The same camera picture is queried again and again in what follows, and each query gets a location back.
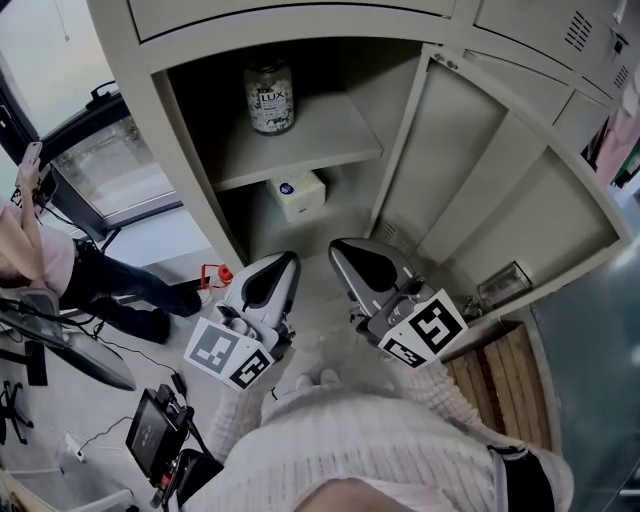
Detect hanging clothes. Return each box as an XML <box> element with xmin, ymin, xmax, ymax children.
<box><xmin>579</xmin><ymin>64</ymin><xmax>640</xmax><ymax>190</ymax></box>

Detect grey metal locker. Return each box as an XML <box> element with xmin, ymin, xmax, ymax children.
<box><xmin>85</xmin><ymin>0</ymin><xmax>640</xmax><ymax>362</ymax></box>

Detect black window frame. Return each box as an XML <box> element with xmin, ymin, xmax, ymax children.
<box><xmin>0</xmin><ymin>79</ymin><xmax>184</xmax><ymax>242</ymax></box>

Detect grey office chair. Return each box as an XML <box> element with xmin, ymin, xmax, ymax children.
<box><xmin>0</xmin><ymin>288</ymin><xmax>137</xmax><ymax>392</ymax></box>

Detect black tablet screen on stand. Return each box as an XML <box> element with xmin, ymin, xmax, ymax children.
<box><xmin>124</xmin><ymin>383</ymin><xmax>197</xmax><ymax>490</ymax></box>

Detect person's left forearm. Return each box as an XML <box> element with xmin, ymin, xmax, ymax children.
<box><xmin>205</xmin><ymin>372</ymin><xmax>289</xmax><ymax>466</ymax></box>

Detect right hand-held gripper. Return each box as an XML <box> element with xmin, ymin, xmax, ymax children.
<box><xmin>327</xmin><ymin>237</ymin><xmax>469</xmax><ymax>370</ymax></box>

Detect person's white knit sweater torso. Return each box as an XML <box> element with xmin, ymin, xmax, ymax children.
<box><xmin>184</xmin><ymin>384</ymin><xmax>576</xmax><ymax>512</ymax></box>

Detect clear plastic card holder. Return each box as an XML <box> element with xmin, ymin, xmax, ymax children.
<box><xmin>477</xmin><ymin>260</ymin><xmax>534</xmax><ymax>309</ymax></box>

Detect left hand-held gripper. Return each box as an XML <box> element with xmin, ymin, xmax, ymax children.
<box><xmin>183</xmin><ymin>251</ymin><xmax>303</xmax><ymax>392</ymax></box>

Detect red wire stand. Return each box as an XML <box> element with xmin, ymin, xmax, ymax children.
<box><xmin>199</xmin><ymin>262</ymin><xmax>234</xmax><ymax>292</ymax></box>

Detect white power strip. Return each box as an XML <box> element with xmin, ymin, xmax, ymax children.
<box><xmin>63</xmin><ymin>432</ymin><xmax>87</xmax><ymax>462</ymax></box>

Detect person's right forearm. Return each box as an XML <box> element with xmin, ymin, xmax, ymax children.
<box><xmin>399</xmin><ymin>357</ymin><xmax>494</xmax><ymax>441</ymax></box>

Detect wooden pallet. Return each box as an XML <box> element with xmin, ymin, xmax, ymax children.
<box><xmin>443</xmin><ymin>322</ymin><xmax>552</xmax><ymax>452</ymax></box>

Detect white tissue pack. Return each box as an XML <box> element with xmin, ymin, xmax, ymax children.
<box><xmin>265</xmin><ymin>170</ymin><xmax>328</xmax><ymax>223</ymax></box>

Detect black chair base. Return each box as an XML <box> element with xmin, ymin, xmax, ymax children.
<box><xmin>0</xmin><ymin>381</ymin><xmax>35</xmax><ymax>447</ymax></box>

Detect floral print bottle item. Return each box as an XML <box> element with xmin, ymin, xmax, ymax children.
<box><xmin>243</xmin><ymin>58</ymin><xmax>297</xmax><ymax>136</ymax></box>

